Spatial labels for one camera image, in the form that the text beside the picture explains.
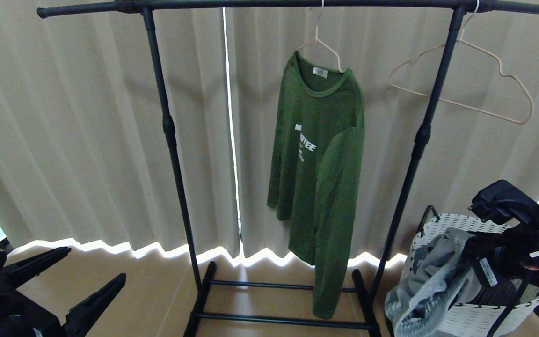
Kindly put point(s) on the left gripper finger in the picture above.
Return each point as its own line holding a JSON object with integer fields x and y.
{"x": 91, "y": 309}
{"x": 31, "y": 269}

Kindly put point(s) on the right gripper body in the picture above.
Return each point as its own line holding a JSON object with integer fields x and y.
{"x": 536, "y": 267}

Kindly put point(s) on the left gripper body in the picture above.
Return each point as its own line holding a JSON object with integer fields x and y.
{"x": 12, "y": 318}

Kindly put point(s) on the white laundry basket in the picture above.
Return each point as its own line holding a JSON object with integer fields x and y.
{"x": 475, "y": 318}

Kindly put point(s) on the pale grey shorts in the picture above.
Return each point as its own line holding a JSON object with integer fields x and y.
{"x": 433, "y": 285}

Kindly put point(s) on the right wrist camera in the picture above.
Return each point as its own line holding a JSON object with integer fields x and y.
{"x": 508, "y": 206}

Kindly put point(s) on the pink clothes hanger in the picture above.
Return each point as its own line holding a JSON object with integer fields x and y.
{"x": 530, "y": 112}
{"x": 317, "y": 32}

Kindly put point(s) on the green printed t-shirt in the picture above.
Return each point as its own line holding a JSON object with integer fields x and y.
{"x": 316, "y": 164}

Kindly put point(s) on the black clothes rack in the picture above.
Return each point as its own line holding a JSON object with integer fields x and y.
{"x": 297, "y": 3}

